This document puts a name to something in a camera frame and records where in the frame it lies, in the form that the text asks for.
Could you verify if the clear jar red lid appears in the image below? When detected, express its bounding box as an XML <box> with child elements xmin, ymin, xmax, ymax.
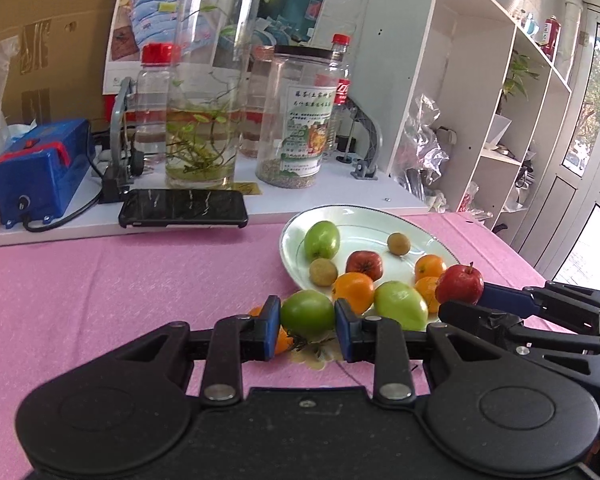
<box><xmin>134</xmin><ymin>42</ymin><xmax>174</xmax><ymax>165</ymax></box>

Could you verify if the pink tablecloth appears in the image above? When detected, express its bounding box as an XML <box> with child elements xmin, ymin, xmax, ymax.
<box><xmin>0</xmin><ymin>211</ymin><xmax>581</xmax><ymax>480</ymax></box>

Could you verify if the bedding poster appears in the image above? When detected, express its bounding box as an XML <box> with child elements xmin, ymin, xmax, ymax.
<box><xmin>102</xmin><ymin>0</ymin><xmax>324</xmax><ymax>110</ymax></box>

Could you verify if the crumpled clear plastic bag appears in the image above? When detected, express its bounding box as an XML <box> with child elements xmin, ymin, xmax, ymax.
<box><xmin>390</xmin><ymin>94</ymin><xmax>449</xmax><ymax>214</ymax></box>

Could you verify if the small green fruit back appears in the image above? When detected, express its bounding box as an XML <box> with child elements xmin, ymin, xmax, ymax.
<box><xmin>280</xmin><ymin>289</ymin><xmax>336</xmax><ymax>340</ymax></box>

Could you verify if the cola bottle red cap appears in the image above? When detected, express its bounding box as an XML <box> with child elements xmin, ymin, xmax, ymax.
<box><xmin>323</xmin><ymin>34</ymin><xmax>351</xmax><ymax>158</ymax></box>

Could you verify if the brown kiwi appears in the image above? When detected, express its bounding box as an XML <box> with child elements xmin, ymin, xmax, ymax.
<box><xmin>387</xmin><ymin>232</ymin><xmax>412</xmax><ymax>257</ymax></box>
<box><xmin>309</xmin><ymin>258</ymin><xmax>339</xmax><ymax>287</ymax></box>

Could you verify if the blue electric box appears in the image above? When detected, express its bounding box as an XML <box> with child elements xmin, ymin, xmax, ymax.
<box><xmin>0</xmin><ymin>119</ymin><xmax>95</xmax><ymax>229</ymax></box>

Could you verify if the clear jar with label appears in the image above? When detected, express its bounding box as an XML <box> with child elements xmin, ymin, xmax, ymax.
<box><xmin>256</xmin><ymin>46</ymin><xmax>338</xmax><ymax>190</ymax></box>

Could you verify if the white raised board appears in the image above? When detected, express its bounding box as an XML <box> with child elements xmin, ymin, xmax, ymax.
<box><xmin>0</xmin><ymin>156</ymin><xmax>428</xmax><ymax>246</ymax></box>

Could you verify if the white shelf unit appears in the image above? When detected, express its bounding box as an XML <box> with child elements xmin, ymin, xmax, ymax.
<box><xmin>350</xmin><ymin>0</ymin><xmax>570</xmax><ymax>238</ymax></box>

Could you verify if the orange top mandarin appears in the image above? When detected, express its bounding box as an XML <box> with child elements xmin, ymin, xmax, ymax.
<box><xmin>249</xmin><ymin>306</ymin><xmax>294</xmax><ymax>356</ymax></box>

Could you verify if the black cable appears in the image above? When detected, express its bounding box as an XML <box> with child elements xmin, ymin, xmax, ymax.
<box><xmin>19</xmin><ymin>131</ymin><xmax>127</xmax><ymax>233</ymax></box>

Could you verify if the large red apple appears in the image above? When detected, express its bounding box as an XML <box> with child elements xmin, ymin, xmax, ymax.
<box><xmin>346</xmin><ymin>250</ymin><xmax>384</xmax><ymax>282</ymax></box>

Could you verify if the small red apple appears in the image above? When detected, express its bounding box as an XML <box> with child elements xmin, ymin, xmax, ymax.
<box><xmin>434</xmin><ymin>262</ymin><xmax>484</xmax><ymax>304</ymax></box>

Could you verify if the cardboard box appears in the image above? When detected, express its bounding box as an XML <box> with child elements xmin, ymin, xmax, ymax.
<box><xmin>0</xmin><ymin>0</ymin><xmax>117</xmax><ymax>128</ymax></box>

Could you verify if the black smartphone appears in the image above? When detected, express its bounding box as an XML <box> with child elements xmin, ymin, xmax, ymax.
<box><xmin>118</xmin><ymin>188</ymin><xmax>249</xmax><ymax>229</ymax></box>

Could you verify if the large orange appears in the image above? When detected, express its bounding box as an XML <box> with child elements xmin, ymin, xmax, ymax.
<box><xmin>332</xmin><ymin>272</ymin><xmax>375</xmax><ymax>315</ymax></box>

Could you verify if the white oval plate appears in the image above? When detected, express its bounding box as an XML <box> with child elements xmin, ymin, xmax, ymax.
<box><xmin>279</xmin><ymin>206</ymin><xmax>458</xmax><ymax>315</ymax></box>

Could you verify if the glass vase with plant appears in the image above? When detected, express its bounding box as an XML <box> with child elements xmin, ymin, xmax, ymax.
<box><xmin>164</xmin><ymin>0</ymin><xmax>259</xmax><ymax>188</ymax></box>

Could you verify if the large green oval apple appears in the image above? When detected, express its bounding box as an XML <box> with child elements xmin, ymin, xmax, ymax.
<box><xmin>304</xmin><ymin>221</ymin><xmax>340</xmax><ymax>262</ymax></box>

